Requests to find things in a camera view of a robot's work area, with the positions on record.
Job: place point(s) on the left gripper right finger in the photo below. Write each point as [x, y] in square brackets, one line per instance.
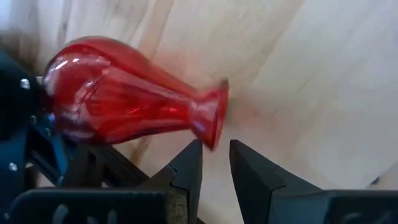
[261, 186]

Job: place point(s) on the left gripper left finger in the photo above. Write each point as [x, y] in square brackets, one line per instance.
[185, 177]

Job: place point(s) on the black aluminium table frame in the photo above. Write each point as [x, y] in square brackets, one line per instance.
[12, 93]

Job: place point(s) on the red flared glass vase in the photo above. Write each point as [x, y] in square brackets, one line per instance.
[109, 93]

